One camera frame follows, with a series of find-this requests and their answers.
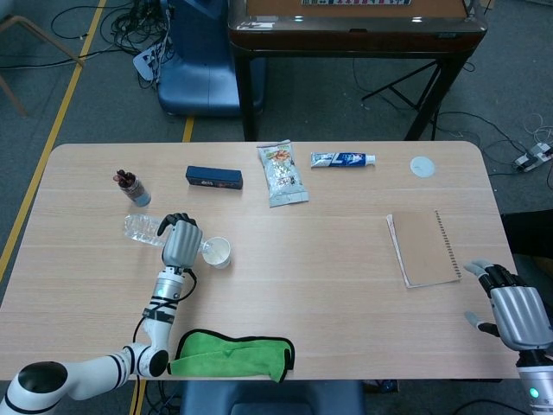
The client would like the black cable tangle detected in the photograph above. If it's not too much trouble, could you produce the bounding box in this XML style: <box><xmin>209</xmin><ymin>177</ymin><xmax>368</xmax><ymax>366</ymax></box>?
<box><xmin>51</xmin><ymin>0</ymin><xmax>174</xmax><ymax>90</ymax></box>

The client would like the grey power strip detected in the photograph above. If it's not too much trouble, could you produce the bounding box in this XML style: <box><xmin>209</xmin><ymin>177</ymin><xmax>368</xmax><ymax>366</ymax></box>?
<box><xmin>512</xmin><ymin>142</ymin><xmax>553</xmax><ymax>173</ymax></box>

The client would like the silver snack bag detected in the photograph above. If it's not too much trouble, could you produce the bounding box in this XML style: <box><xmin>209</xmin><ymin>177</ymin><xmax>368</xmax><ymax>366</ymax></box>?
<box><xmin>257</xmin><ymin>138</ymin><xmax>310</xmax><ymax>208</ymax></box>

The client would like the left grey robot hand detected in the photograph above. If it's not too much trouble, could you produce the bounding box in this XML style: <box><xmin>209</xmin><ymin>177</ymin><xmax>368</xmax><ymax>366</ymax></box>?
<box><xmin>157</xmin><ymin>212</ymin><xmax>204</xmax><ymax>268</ymax></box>

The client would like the white paper cup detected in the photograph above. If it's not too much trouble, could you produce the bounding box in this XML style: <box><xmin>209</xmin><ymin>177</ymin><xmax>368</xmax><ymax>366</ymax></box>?
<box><xmin>201</xmin><ymin>236</ymin><xmax>232</xmax><ymax>270</ymax></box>

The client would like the dark blue rectangular box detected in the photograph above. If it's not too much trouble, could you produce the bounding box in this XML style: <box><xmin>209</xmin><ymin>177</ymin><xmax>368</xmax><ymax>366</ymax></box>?
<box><xmin>185</xmin><ymin>165</ymin><xmax>244</xmax><ymax>190</ymax></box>

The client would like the brown spiral notebook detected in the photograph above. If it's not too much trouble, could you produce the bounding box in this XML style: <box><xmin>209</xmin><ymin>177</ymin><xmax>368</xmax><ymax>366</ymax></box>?
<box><xmin>385</xmin><ymin>209</ymin><xmax>462</xmax><ymax>290</ymax></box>

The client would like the small jar with red sticks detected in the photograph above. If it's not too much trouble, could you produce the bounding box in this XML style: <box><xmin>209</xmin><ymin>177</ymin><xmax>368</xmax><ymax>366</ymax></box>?
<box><xmin>114</xmin><ymin>169</ymin><xmax>152</xmax><ymax>208</ymax></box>

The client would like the blue white toothpaste tube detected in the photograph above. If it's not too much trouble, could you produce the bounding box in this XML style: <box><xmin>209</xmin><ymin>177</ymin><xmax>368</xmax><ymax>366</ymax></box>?
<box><xmin>309</xmin><ymin>150</ymin><xmax>377</xmax><ymax>170</ymax></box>

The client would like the face-up mahjong tile row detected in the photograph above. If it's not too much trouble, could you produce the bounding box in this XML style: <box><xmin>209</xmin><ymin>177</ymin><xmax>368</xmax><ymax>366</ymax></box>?
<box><xmin>301</xmin><ymin>0</ymin><xmax>411</xmax><ymax>7</ymax></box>

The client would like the blue machine base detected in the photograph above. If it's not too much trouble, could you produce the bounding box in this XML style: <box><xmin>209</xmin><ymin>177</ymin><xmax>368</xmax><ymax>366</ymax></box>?
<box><xmin>156</xmin><ymin>0</ymin><xmax>265</xmax><ymax>120</ymax></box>

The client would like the transparent plastic bottle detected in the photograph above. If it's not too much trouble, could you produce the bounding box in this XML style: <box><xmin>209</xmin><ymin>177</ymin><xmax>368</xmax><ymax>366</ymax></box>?
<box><xmin>124</xmin><ymin>213</ymin><xmax>217</xmax><ymax>256</ymax></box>

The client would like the green microfiber cloth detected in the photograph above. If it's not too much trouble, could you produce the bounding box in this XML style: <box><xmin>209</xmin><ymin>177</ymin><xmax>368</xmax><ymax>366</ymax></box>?
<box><xmin>166</xmin><ymin>329</ymin><xmax>296</xmax><ymax>384</ymax></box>

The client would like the dark wooden mahjong table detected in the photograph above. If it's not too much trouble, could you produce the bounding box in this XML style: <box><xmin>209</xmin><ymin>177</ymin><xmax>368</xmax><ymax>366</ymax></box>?
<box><xmin>227</xmin><ymin>0</ymin><xmax>488</xmax><ymax>142</ymax></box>

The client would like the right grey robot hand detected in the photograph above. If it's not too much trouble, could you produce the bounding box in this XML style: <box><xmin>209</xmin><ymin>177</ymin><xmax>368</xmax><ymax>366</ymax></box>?
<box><xmin>463</xmin><ymin>258</ymin><xmax>553</xmax><ymax>354</ymax></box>

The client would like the white power strip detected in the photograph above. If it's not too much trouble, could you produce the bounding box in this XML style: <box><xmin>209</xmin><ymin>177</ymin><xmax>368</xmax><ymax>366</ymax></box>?
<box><xmin>132</xmin><ymin>42</ymin><xmax>168</xmax><ymax>82</ymax></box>

